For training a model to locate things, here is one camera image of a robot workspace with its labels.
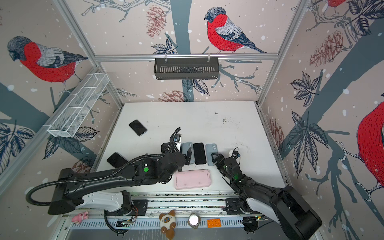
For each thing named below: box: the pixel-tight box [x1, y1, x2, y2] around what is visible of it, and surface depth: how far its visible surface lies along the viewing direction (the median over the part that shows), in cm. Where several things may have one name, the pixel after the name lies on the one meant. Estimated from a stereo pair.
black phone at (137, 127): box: [128, 119, 147, 136], surface depth 109 cm
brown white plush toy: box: [159, 209, 176, 240], surface depth 68 cm
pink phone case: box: [174, 169, 212, 190], surface depth 81 cm
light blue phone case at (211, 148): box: [205, 143, 218, 166], surface depth 97 cm
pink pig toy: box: [71, 211, 89, 225], surface depth 71 cm
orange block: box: [206, 218, 222, 228], surface depth 70 cm
